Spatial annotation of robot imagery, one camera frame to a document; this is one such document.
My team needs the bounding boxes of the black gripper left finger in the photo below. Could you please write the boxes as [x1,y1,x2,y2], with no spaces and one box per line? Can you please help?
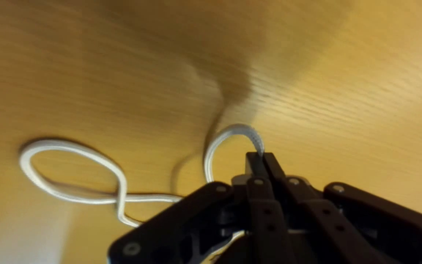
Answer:
[107,150,296,264]

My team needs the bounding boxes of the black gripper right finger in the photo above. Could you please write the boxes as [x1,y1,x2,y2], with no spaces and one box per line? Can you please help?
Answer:
[263,150,422,264]

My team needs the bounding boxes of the white braided rope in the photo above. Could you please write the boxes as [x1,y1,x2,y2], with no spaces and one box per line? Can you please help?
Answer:
[18,123,267,264]

